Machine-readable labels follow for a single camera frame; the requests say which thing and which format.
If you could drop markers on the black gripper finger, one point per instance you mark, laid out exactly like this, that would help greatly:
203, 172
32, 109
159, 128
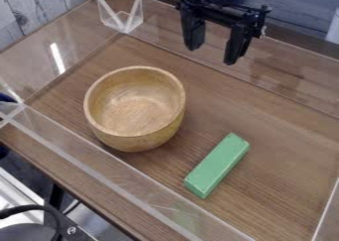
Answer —
238, 43
194, 29

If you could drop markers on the clear acrylic corner bracket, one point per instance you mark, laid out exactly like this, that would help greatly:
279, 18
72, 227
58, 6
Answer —
120, 21

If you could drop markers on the green rectangular block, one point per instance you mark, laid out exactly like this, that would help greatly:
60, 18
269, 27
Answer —
214, 168

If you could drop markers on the clear acrylic tray wall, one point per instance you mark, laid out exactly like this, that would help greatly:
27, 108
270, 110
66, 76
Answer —
136, 188

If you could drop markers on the wooden brown bowl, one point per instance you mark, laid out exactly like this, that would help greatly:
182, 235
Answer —
134, 108

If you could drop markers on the black table leg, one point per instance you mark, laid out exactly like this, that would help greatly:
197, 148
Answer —
56, 197

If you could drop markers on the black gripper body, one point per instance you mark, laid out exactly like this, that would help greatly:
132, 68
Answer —
230, 12

